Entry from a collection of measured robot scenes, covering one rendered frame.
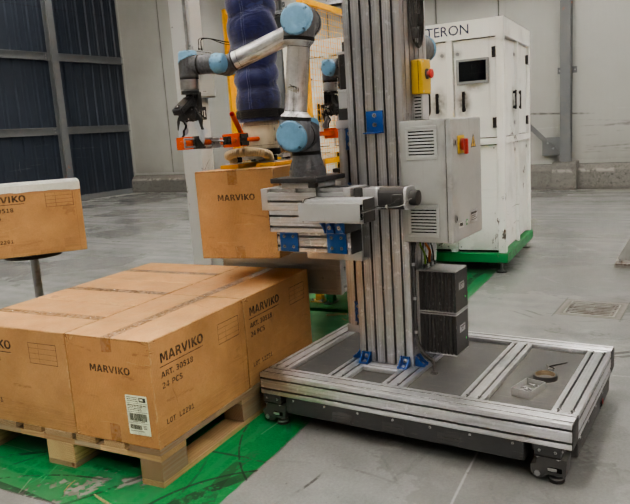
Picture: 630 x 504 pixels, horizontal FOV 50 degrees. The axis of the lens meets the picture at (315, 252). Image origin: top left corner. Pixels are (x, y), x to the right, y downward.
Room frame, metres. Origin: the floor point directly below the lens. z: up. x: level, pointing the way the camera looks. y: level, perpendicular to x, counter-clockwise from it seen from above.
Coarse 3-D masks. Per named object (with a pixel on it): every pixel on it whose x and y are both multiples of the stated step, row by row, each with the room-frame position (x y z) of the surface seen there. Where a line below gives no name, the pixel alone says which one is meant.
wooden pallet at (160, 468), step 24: (240, 408) 2.68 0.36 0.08; (0, 432) 2.66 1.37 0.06; (24, 432) 2.53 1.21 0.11; (48, 432) 2.46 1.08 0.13; (192, 432) 2.37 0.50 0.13; (216, 432) 2.59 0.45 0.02; (72, 456) 2.41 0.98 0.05; (144, 456) 2.24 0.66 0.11; (168, 456) 2.24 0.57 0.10; (192, 456) 2.40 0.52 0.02; (144, 480) 2.25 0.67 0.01; (168, 480) 2.23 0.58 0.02
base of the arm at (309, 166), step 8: (296, 152) 2.70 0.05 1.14; (304, 152) 2.69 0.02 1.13; (312, 152) 2.69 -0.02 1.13; (320, 152) 2.73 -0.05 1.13; (296, 160) 2.70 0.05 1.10; (304, 160) 2.69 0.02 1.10; (312, 160) 2.69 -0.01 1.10; (320, 160) 2.71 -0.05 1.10; (296, 168) 2.69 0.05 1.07; (304, 168) 2.68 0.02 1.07; (312, 168) 2.69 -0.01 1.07; (320, 168) 2.70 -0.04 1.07; (296, 176) 2.69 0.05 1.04; (304, 176) 2.67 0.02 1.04; (312, 176) 2.67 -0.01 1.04
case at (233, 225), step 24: (240, 168) 3.09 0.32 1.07; (264, 168) 2.93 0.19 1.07; (288, 168) 3.06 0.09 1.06; (216, 192) 3.03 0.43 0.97; (240, 192) 2.98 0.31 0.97; (216, 216) 3.03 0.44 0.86; (240, 216) 2.98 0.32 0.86; (264, 216) 2.93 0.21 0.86; (216, 240) 3.04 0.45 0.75; (240, 240) 2.99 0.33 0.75; (264, 240) 2.94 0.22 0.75
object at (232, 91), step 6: (222, 12) 4.99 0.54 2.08; (222, 18) 5.00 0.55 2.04; (228, 48) 4.97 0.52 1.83; (228, 78) 4.98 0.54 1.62; (228, 84) 4.99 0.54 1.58; (234, 84) 4.98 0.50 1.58; (228, 90) 5.00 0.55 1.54; (234, 90) 4.98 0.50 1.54; (234, 96) 4.98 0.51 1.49; (234, 102) 4.97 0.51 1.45; (234, 108) 4.97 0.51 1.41; (234, 126) 4.97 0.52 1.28; (234, 132) 4.97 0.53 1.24
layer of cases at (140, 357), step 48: (96, 288) 3.13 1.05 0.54; (144, 288) 3.06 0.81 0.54; (192, 288) 3.00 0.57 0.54; (240, 288) 2.93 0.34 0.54; (288, 288) 3.09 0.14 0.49; (0, 336) 2.55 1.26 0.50; (48, 336) 2.43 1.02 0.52; (96, 336) 2.32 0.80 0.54; (144, 336) 2.28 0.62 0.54; (192, 336) 2.43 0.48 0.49; (240, 336) 2.71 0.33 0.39; (288, 336) 3.06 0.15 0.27; (0, 384) 2.57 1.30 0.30; (48, 384) 2.45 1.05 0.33; (96, 384) 2.33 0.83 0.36; (144, 384) 2.23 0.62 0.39; (192, 384) 2.40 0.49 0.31; (240, 384) 2.68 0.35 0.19; (96, 432) 2.35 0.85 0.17; (144, 432) 2.24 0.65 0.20
